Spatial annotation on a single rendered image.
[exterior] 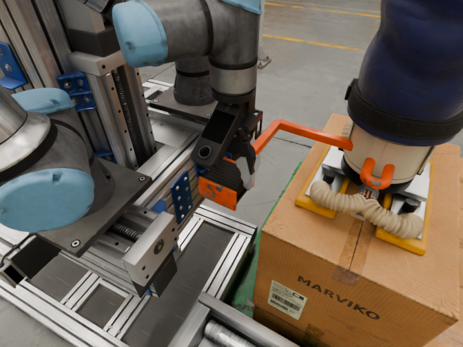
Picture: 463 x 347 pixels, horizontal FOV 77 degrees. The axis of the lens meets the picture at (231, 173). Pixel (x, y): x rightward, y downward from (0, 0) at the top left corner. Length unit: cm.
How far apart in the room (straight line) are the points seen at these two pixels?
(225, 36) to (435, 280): 61
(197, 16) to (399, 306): 64
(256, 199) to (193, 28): 170
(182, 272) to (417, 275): 103
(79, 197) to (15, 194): 7
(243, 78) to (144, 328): 116
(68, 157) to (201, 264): 112
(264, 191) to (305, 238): 141
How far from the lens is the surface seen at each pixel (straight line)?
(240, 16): 42
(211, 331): 100
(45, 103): 54
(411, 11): 58
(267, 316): 106
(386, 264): 71
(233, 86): 45
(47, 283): 167
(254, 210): 195
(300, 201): 73
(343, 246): 70
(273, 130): 73
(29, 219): 46
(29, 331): 185
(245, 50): 44
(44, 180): 41
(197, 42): 40
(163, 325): 139
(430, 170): 96
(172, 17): 39
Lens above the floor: 149
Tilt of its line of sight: 43 degrees down
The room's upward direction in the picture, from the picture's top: straight up
